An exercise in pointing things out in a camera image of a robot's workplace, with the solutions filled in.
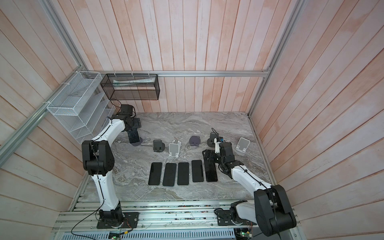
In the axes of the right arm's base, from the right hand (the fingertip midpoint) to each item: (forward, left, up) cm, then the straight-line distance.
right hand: (209, 151), depth 90 cm
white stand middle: (+3, +22, -4) cm, 23 cm away
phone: (+11, +50, 0) cm, 51 cm away
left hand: (+17, +50, +4) cm, 53 cm away
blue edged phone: (-15, +24, -7) cm, 29 cm away
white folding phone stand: (+6, -22, -2) cm, 23 cm away
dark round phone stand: (+11, -2, -5) cm, 12 cm away
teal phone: (-12, +16, -8) cm, 21 cm away
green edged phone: (-12, +32, -7) cm, 35 cm away
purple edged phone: (-10, -1, -6) cm, 12 cm away
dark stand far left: (+7, +47, -4) cm, 48 cm away
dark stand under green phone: (+8, +34, -6) cm, 35 cm away
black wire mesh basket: (+39, +53, +20) cm, 69 cm away
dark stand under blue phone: (+13, +9, -7) cm, 17 cm away
